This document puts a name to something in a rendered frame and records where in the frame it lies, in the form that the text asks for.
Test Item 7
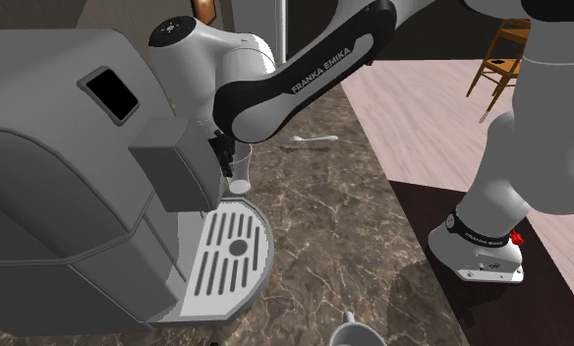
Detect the white tall cup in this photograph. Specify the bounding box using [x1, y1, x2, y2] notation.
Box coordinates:
[226, 143, 254, 196]

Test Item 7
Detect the white spoon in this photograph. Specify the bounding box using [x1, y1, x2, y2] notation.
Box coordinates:
[288, 135, 340, 144]

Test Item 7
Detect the grey coffee machine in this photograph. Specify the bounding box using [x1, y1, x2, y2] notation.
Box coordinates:
[0, 29, 275, 337]

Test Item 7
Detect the grey mug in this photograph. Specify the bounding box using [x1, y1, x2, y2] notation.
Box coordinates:
[327, 311, 390, 346]

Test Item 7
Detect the wooden chair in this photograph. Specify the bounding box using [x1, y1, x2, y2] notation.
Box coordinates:
[466, 18, 533, 114]

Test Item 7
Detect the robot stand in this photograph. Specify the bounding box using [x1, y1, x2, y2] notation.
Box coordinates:
[387, 180, 574, 346]

